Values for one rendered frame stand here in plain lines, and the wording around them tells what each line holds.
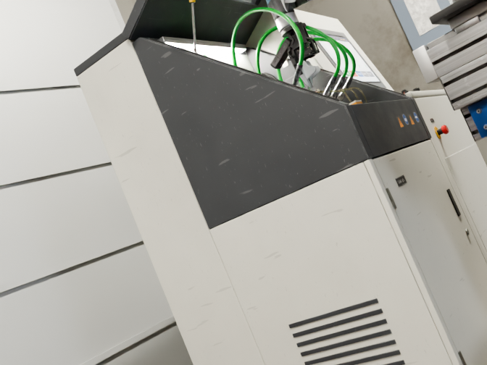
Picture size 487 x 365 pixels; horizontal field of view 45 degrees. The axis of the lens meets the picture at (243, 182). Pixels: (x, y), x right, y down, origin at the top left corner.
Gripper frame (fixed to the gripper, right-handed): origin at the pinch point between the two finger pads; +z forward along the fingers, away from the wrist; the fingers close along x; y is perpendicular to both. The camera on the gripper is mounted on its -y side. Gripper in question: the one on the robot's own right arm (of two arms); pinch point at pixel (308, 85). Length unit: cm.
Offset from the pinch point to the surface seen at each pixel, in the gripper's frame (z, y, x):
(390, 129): 26.1, 21.7, -6.9
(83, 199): -8, -142, 21
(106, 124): -15, -59, -35
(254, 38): -35, -28, 35
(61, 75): -75, -140, 37
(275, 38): -30, -19, 35
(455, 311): 81, 22, -21
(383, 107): 18.6, 21.7, -5.0
